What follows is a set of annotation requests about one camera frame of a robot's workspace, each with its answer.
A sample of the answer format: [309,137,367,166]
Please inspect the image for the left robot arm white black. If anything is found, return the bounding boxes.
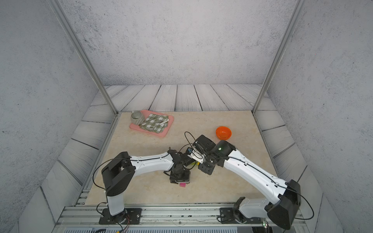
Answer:
[101,150,193,216]

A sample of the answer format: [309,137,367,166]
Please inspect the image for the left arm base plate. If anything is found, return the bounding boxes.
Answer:
[99,208,142,225]

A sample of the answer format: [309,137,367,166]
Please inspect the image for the orange plastic bowl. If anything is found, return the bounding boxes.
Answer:
[216,126,232,140]

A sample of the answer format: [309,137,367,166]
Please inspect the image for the pink plastic tray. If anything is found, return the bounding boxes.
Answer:
[130,110,174,137]

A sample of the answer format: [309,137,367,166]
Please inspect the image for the green checkered cloth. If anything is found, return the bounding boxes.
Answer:
[140,114,169,134]

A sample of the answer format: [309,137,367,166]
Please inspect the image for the striped ceramic cup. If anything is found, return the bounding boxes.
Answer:
[131,111,145,126]

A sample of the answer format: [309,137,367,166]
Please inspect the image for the right aluminium frame post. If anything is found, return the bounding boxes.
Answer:
[252,0,306,115]

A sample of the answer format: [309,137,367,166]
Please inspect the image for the left aluminium frame post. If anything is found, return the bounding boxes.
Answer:
[48,0,119,116]

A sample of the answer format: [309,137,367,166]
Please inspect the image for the front aluminium rail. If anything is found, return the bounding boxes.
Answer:
[53,203,284,233]

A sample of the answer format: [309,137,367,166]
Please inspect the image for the aluminium frame post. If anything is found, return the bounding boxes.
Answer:
[252,0,306,115]
[48,0,119,116]

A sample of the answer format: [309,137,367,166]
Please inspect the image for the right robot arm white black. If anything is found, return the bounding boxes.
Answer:
[186,135,302,230]

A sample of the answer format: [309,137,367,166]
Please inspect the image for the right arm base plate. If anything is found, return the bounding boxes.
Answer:
[217,208,262,224]

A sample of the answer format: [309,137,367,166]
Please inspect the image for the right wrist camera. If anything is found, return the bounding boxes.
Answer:
[187,142,205,164]

